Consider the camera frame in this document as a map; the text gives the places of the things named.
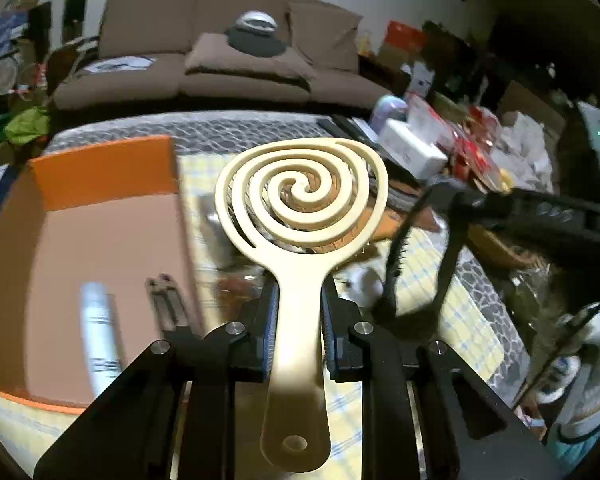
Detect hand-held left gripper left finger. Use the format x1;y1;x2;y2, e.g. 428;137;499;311
32;277;281;480

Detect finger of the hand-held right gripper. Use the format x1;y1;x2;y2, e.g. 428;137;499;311
447;184;518;227

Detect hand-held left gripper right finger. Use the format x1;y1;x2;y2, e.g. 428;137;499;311
320;277;566;480

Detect cream spiral hairbrush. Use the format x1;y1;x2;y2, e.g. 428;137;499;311
214;137;390;473

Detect thin black toothed headband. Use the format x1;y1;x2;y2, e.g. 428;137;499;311
372;180;481;343

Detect orange cardboard box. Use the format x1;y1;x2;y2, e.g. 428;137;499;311
0;135;206;416

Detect wicker basket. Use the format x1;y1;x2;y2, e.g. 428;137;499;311
467;222;547;269

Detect pile of red packets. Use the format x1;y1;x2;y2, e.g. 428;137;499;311
449;104;503;183

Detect brown plastic-wrapped packet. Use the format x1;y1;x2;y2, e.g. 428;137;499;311
380;205;443;236

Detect white tissue box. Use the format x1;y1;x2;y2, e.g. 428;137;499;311
378;119;449;180

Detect red white plastic packet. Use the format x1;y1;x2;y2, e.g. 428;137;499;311
407;94;457;147

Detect yellow checked tablecloth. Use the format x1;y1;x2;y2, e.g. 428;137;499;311
0;152;511;480

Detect purple round container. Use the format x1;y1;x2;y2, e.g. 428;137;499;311
369;95;409;132

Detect white teal cloth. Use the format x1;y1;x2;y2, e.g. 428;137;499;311
527;302;600;463

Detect long black remote control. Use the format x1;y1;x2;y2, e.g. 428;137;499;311
316;117;353;137

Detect white striped tube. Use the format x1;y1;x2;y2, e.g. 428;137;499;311
77;282;127;402

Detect red box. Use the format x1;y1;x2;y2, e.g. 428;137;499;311
384;21;427;57

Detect brown pillow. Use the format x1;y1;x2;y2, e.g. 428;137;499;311
184;32;317;82

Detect black round cushion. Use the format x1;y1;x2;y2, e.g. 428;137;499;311
225;25;287;57

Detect silver oval device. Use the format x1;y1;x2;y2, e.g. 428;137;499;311
235;10;277;36

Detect white papers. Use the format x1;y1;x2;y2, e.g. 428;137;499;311
86;56;157;74

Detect green cloth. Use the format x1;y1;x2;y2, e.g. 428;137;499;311
4;106;52;147

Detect brown sofa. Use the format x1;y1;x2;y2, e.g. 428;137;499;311
50;0;383;112

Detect black speaker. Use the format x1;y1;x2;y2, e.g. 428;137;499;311
63;0;89;44

